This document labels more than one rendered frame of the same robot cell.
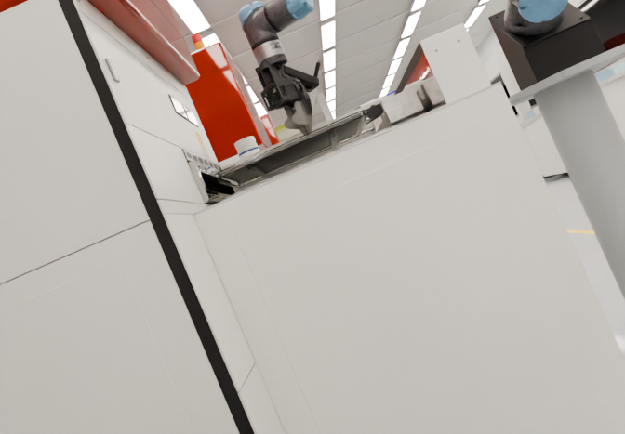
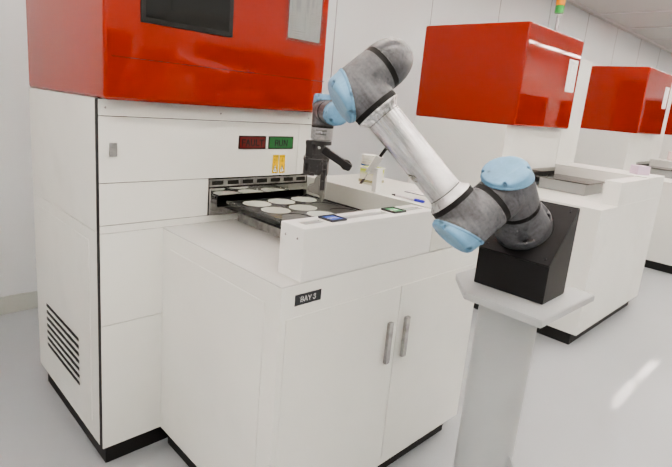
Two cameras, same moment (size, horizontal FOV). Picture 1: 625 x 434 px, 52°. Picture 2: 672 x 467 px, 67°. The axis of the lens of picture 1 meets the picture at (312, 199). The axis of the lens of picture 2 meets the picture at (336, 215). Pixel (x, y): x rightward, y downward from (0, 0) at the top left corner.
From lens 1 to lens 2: 1.48 m
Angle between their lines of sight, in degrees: 46
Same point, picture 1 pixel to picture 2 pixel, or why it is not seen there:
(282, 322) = (171, 307)
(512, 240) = (251, 374)
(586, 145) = (476, 353)
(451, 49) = (292, 240)
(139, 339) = (86, 276)
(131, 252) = (91, 240)
